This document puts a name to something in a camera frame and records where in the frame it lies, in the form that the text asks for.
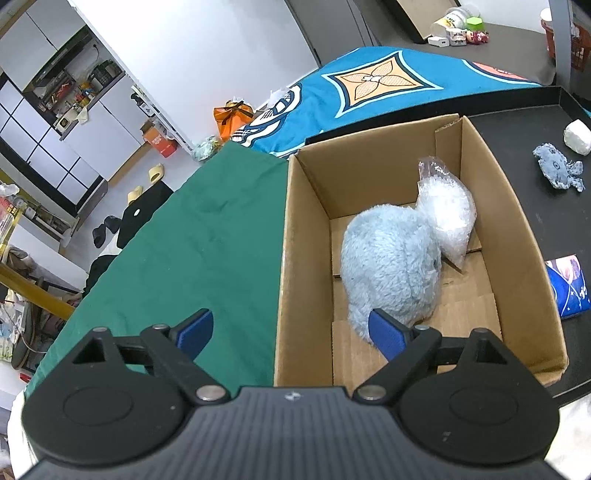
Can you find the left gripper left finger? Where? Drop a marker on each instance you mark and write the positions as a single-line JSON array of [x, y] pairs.
[[173, 351]]

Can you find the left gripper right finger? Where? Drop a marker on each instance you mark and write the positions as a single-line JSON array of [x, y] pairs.
[[409, 353]]

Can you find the blue tissue pack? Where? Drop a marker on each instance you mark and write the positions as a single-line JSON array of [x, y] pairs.
[[568, 283]]

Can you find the blue grey fabric toy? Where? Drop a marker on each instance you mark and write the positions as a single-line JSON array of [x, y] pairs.
[[561, 173]]

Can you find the white soft block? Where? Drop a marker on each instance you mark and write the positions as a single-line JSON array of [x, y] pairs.
[[577, 137]]

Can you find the fluffy light blue plush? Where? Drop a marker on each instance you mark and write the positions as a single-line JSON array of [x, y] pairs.
[[390, 260]]

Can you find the brown cardboard box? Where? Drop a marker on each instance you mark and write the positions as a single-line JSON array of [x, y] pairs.
[[419, 220]]

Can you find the green table cloth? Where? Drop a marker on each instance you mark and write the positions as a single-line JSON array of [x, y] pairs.
[[216, 243]]

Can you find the clear bag of white filling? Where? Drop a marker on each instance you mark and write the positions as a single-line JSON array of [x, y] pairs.
[[449, 206]]

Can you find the yellow slipper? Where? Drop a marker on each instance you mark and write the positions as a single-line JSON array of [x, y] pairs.
[[156, 173], [134, 194]]

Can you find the black tray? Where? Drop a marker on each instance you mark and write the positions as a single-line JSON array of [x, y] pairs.
[[487, 141]]

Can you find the orange cardboard box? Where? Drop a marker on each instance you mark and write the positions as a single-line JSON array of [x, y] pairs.
[[164, 146]]

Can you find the orange bag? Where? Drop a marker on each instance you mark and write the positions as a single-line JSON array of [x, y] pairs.
[[230, 117]]

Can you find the blue patterned blanket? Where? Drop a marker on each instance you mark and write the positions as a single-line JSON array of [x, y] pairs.
[[364, 83]]

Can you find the white charger box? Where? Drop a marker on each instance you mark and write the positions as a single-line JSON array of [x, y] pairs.
[[439, 41]]

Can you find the grey bench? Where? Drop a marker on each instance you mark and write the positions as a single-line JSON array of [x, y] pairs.
[[333, 28]]

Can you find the green lidded cup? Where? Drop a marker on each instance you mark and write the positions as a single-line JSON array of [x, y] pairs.
[[475, 24]]

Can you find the brown board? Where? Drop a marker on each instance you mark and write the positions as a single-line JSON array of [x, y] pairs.
[[417, 16]]

